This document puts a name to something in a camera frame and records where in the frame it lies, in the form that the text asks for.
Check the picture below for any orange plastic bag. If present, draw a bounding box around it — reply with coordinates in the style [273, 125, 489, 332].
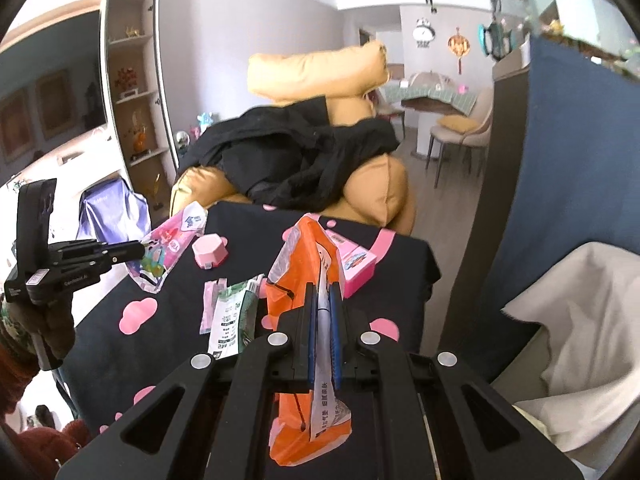
[266, 214, 352, 467]

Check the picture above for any Kleenex Toy Story tissue pack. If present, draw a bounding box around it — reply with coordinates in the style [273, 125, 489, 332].
[127, 202, 208, 294]

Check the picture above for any red sleeve left forearm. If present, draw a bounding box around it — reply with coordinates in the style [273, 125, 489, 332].
[1, 341, 92, 479]

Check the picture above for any left hand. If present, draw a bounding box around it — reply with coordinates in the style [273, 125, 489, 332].
[1, 295, 75, 360]

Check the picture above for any green white milk carton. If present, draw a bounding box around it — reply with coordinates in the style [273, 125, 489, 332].
[207, 274, 264, 360]

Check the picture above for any purple plastic bag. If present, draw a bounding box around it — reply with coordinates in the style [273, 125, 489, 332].
[76, 177, 152, 244]

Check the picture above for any small pink wrapper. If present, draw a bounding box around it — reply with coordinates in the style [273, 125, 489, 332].
[198, 278, 228, 335]

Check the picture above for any yellow-orange sofa armchair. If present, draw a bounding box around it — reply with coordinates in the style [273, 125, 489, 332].
[170, 98, 416, 235]

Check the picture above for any black tablecloth with pink shapes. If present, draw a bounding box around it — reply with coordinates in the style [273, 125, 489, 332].
[58, 202, 440, 479]

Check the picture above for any pink hexagonal small box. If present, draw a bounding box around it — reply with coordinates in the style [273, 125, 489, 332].
[192, 233, 229, 270]

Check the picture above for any black jacket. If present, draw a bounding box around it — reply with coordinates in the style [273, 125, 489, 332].
[178, 96, 398, 212]

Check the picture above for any white display shelf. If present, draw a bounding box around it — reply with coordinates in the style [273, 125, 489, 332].
[100, 0, 178, 226]

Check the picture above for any beige dining chair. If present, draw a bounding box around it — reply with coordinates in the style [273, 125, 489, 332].
[425, 88, 494, 188]

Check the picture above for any dining table with cover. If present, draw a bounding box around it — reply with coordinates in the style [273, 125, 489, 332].
[382, 72, 478, 159]

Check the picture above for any yellow long pillow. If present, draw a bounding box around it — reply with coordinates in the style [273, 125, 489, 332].
[248, 40, 390, 102]

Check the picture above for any beige grey cloth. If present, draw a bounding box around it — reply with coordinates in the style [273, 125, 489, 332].
[503, 242, 639, 452]

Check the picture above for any blue cloth covered cabinet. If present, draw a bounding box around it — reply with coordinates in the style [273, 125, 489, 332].
[439, 37, 639, 380]

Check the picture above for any red Chinese knot ornament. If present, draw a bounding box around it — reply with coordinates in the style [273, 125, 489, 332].
[447, 27, 471, 75]

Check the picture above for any teal fan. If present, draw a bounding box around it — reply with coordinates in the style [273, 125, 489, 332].
[478, 0, 516, 62]

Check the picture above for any panda wall clock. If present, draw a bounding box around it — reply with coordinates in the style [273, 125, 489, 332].
[412, 18, 436, 49]

